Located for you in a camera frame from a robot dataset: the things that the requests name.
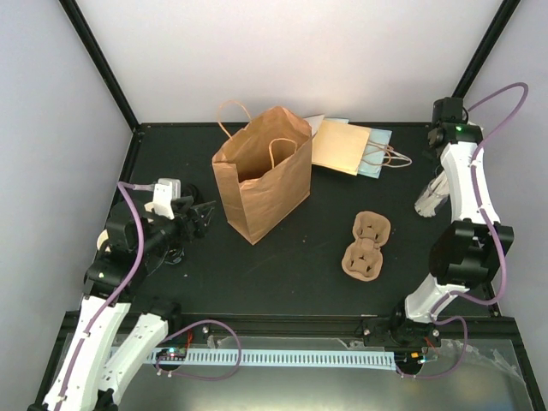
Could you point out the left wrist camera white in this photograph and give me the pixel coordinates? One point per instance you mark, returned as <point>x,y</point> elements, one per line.
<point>165,191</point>

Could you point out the stacked paper cups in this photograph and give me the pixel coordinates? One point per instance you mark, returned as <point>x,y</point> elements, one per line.
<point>103,241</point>

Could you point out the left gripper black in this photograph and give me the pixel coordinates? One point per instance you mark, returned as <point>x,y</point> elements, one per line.
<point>187,231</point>

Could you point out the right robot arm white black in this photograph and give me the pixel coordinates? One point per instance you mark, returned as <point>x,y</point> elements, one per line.
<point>471,251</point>

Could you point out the black coffee lids stack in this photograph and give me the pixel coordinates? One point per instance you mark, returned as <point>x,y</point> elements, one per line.
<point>191,190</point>

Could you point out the flat white paper bag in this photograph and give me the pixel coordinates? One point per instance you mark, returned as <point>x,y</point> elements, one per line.
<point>315,122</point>

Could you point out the brown pulp cup carrier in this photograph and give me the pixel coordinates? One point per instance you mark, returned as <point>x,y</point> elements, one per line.
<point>363,258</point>

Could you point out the left black frame post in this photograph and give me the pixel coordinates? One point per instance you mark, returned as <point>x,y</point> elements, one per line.
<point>72,10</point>

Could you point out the glass with white stirrers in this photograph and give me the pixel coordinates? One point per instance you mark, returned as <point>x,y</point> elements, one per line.
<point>433,196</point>

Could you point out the flat blue paper bag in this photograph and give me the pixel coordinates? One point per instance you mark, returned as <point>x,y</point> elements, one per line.
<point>373,156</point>

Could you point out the blue slotted cable duct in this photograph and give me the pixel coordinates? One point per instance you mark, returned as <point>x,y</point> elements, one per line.
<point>273,358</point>

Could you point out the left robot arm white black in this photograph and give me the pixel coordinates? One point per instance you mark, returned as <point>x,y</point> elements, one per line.
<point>139,239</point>

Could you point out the black front mounting rail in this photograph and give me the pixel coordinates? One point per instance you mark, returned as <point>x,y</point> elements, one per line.
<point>373,331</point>

